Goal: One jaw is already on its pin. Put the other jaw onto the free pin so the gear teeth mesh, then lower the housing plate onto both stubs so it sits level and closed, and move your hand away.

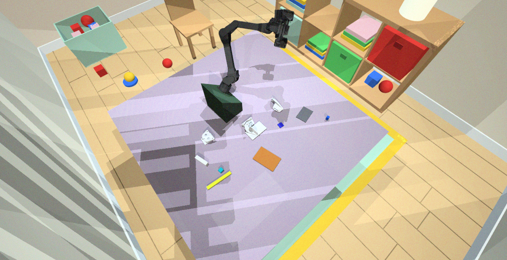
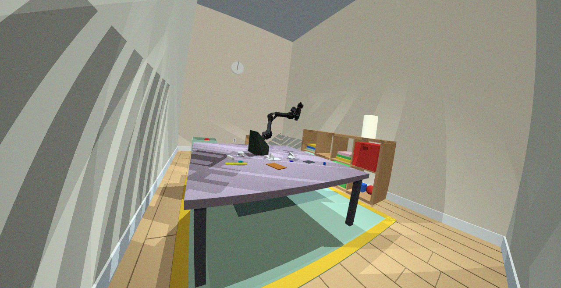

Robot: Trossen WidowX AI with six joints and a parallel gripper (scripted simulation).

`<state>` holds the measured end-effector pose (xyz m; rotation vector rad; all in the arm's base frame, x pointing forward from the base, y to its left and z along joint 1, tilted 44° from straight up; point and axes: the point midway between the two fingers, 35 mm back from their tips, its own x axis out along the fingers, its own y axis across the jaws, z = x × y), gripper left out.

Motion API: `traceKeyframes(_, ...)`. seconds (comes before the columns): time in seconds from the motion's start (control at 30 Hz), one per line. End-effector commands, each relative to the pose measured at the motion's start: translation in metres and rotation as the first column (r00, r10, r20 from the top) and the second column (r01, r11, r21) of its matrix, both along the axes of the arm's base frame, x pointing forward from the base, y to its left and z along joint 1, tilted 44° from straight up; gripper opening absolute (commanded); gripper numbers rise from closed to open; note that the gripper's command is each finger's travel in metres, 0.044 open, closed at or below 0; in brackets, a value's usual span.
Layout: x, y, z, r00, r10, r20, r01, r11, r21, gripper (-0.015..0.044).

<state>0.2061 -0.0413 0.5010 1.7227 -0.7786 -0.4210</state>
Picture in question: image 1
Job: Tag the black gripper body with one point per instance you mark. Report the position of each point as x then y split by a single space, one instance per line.
283 29

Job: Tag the yellow flat bar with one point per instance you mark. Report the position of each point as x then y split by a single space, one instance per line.
218 180

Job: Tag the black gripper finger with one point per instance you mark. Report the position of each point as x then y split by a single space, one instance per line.
282 41
287 16

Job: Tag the orange flat rectangular plate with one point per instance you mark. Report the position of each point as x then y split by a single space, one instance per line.
267 159

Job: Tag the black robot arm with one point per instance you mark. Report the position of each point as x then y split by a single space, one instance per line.
225 37

